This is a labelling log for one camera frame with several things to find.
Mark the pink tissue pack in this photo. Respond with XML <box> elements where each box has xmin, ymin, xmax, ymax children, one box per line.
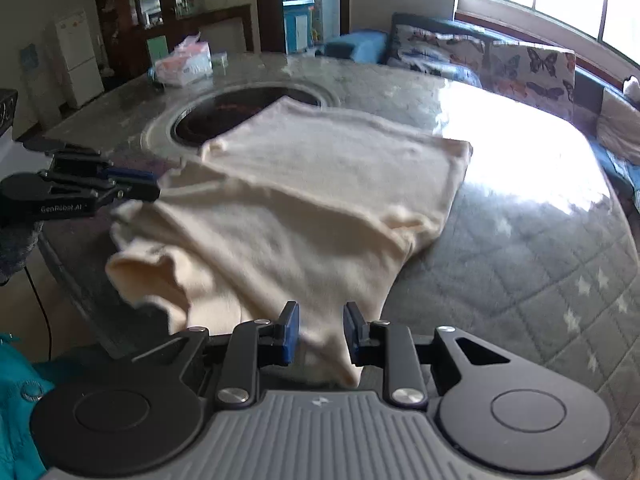
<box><xmin>154</xmin><ymin>34</ymin><xmax>214</xmax><ymax>86</ymax></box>

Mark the butterfly print cushion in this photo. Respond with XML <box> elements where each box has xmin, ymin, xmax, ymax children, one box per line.
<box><xmin>487</xmin><ymin>40</ymin><xmax>577</xmax><ymax>117</ymax></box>
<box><xmin>394</xmin><ymin>26</ymin><xmax>487</xmax><ymax>81</ymax></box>

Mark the beige cushion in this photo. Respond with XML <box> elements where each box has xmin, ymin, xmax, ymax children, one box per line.
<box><xmin>596</xmin><ymin>87</ymin><xmax>640</xmax><ymax>167</ymax></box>

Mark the person's left forearm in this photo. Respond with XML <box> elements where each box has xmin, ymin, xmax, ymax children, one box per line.
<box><xmin>0</xmin><ymin>219</ymin><xmax>47</xmax><ymax>287</ymax></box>

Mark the teal jacket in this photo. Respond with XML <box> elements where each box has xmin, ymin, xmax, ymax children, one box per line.
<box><xmin>0</xmin><ymin>332</ymin><xmax>57</xmax><ymax>480</ymax></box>

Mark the dark blue sofa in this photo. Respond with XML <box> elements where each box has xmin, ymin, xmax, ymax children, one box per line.
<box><xmin>387</xmin><ymin>12</ymin><xmax>640</xmax><ymax>212</ymax></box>

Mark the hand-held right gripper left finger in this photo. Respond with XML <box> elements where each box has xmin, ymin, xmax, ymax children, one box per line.
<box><xmin>131</xmin><ymin>301</ymin><xmax>301</xmax><ymax>411</ymax></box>

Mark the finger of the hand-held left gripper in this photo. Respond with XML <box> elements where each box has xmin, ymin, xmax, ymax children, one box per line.
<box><xmin>31</xmin><ymin>170</ymin><xmax>162</xmax><ymax>220</ymax></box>
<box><xmin>49</xmin><ymin>146</ymin><xmax>157</xmax><ymax>186</ymax></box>

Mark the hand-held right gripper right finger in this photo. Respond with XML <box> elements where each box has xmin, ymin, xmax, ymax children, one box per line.
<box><xmin>343</xmin><ymin>302</ymin><xmax>512</xmax><ymax>407</ymax></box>

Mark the dark wooden cabinet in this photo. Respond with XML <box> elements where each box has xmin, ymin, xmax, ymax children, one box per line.
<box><xmin>92</xmin><ymin>0</ymin><xmax>254</xmax><ymax>79</ymax></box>

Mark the blue storage box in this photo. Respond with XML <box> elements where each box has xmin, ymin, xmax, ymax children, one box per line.
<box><xmin>282</xmin><ymin>0</ymin><xmax>316</xmax><ymax>56</ymax></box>

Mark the black cable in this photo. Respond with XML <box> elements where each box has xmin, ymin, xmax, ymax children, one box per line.
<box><xmin>22</xmin><ymin>260</ymin><xmax>54</xmax><ymax>362</ymax></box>

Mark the round dark table recess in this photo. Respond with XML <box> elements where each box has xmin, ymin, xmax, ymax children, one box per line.
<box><xmin>170</xmin><ymin>85</ymin><xmax>324</xmax><ymax>146</ymax></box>

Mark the white refrigerator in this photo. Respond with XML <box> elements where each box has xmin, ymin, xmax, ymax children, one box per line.
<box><xmin>54</xmin><ymin>9</ymin><xmax>106</xmax><ymax>110</ymax></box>

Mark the grey quilted star blanket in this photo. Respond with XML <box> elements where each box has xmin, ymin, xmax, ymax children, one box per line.
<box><xmin>384</xmin><ymin>165</ymin><xmax>640</xmax><ymax>467</ymax></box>

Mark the cream t-shirt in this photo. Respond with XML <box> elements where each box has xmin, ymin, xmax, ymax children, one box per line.
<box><xmin>105</xmin><ymin>97</ymin><xmax>474</xmax><ymax>389</ymax></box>

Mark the blue ottoman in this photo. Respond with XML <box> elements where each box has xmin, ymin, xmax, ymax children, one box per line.
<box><xmin>324</xmin><ymin>30</ymin><xmax>391</xmax><ymax>65</ymax></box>

